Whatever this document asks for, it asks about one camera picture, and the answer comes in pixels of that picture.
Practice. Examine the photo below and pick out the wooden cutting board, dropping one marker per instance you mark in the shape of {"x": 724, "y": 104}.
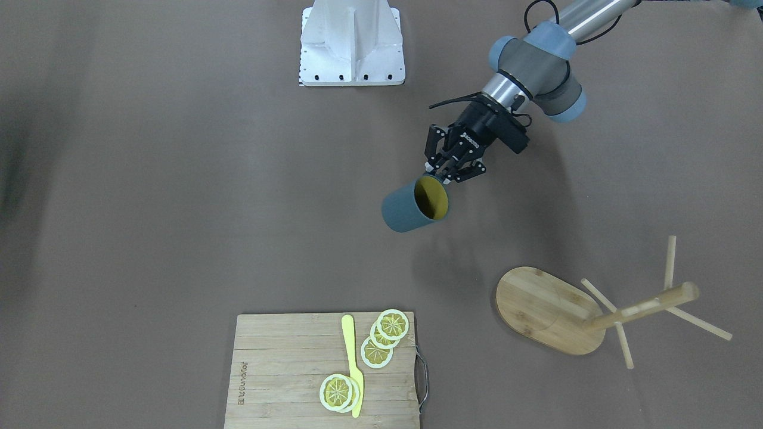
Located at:
{"x": 280, "y": 360}

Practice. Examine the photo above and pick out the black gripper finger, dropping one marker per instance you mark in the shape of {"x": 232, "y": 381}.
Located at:
{"x": 457, "y": 171}
{"x": 435, "y": 150}

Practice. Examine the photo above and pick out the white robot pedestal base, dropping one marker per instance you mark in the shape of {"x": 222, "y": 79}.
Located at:
{"x": 351, "y": 43}

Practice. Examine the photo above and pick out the yellow plastic knife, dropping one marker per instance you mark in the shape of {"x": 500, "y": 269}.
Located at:
{"x": 348, "y": 331}

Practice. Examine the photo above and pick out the wooden cup storage rack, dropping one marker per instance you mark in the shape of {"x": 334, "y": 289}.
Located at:
{"x": 559, "y": 315}

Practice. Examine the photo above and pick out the grey cup yellow inside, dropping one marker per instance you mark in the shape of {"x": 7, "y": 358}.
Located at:
{"x": 420, "y": 203}

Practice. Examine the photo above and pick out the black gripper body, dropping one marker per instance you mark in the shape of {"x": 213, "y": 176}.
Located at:
{"x": 480, "y": 123}

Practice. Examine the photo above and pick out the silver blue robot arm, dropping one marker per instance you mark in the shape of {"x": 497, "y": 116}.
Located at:
{"x": 532, "y": 69}

